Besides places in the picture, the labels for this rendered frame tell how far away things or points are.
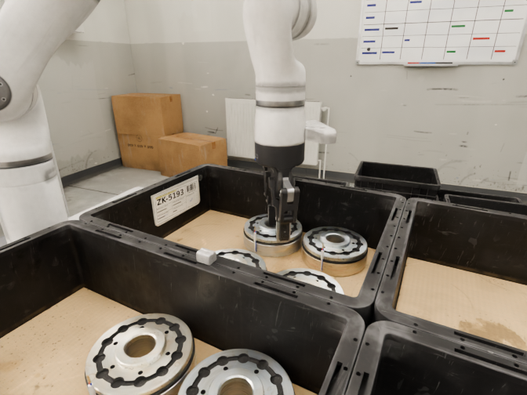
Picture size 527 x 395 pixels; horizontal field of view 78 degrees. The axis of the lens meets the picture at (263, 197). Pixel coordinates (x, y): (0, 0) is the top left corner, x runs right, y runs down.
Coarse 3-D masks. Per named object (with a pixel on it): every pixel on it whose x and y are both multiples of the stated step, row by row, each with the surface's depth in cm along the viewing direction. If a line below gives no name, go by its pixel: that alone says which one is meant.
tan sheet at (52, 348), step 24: (48, 312) 42; (72, 312) 42; (96, 312) 42; (120, 312) 42; (24, 336) 38; (48, 336) 38; (72, 336) 38; (96, 336) 38; (0, 360) 35; (24, 360) 35; (48, 360) 35; (72, 360) 35; (0, 384) 33; (24, 384) 33; (48, 384) 33; (72, 384) 33
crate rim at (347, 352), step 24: (24, 240) 39; (120, 240) 39; (192, 264) 34; (264, 288) 31; (288, 288) 31; (312, 312) 29; (336, 312) 28; (360, 336) 25; (336, 360) 23; (336, 384) 22
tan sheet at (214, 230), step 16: (192, 224) 65; (208, 224) 65; (224, 224) 65; (240, 224) 65; (176, 240) 59; (192, 240) 59; (208, 240) 59; (224, 240) 59; (240, 240) 59; (288, 256) 54; (368, 256) 54; (352, 288) 46
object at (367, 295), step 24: (192, 168) 66; (216, 168) 67; (144, 192) 54; (360, 192) 54; (384, 192) 53; (144, 240) 39; (168, 240) 39; (384, 240) 39; (216, 264) 35; (240, 264) 34; (384, 264) 34; (312, 288) 31; (360, 312) 29
